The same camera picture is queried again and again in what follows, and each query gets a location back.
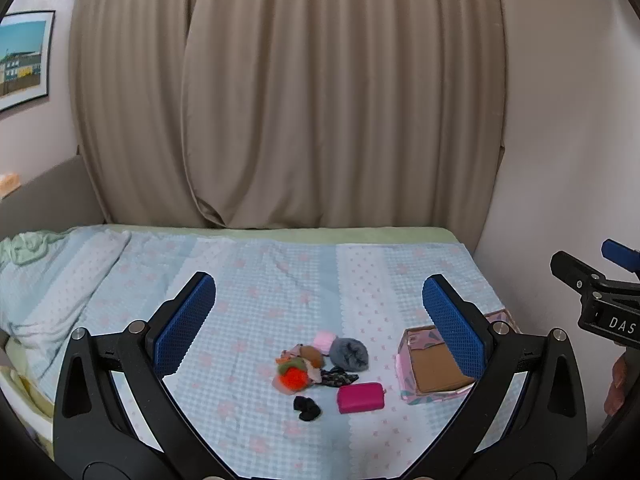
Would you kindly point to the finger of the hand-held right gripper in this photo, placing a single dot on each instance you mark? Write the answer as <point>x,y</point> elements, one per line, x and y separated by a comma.
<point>620,254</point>
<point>572,265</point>

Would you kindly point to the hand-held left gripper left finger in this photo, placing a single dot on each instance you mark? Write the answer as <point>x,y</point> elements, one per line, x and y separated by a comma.
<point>185,325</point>

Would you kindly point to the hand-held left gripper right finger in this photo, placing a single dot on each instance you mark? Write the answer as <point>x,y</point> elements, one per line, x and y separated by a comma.
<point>452,330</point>

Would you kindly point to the pink patterned cardboard box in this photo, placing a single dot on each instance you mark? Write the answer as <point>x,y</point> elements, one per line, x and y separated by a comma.
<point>435,367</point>

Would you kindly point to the grey sock roll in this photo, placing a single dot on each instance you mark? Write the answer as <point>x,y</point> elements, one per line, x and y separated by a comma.
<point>347,352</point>

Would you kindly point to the green soft scrunchie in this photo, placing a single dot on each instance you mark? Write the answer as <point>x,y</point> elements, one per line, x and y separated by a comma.
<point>290,364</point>

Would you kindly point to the magenta pouch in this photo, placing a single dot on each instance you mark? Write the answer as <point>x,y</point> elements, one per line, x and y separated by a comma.
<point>360,398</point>

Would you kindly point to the orange pompom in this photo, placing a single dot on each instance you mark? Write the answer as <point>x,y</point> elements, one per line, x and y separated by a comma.
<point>292,381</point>

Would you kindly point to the dark patterned cloth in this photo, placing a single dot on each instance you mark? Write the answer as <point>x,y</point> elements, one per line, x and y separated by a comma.
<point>335,377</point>

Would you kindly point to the pink sock roll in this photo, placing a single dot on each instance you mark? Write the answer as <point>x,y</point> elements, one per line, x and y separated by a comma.
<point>324,341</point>

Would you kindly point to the beige pink cloth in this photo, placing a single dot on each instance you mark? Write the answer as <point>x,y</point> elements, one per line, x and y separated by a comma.
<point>314,374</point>

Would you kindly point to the black sock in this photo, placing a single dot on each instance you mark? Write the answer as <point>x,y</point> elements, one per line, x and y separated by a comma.
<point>306,407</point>

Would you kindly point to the person's right hand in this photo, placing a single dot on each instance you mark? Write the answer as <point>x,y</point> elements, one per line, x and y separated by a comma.
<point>617,385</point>

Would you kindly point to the light blue checked blanket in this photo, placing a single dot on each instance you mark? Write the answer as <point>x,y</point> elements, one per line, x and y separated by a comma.
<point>260,280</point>

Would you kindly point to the light green bed sheet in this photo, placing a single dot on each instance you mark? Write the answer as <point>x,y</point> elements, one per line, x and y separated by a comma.
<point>300,234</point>

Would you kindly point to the green crumpled cloth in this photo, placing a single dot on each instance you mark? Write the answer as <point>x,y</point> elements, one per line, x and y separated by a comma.
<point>27,247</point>

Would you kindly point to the grey beige headboard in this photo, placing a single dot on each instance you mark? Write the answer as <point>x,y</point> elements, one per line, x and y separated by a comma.
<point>45,195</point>

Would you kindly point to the small yellow object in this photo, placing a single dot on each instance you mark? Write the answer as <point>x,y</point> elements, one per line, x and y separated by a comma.
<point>7,182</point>

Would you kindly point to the beige curtain panel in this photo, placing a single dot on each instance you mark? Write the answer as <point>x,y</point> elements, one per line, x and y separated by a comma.
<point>135,85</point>
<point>340,85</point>

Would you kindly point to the framed wall picture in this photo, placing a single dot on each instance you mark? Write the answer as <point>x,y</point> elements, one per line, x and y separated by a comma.
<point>22,60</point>

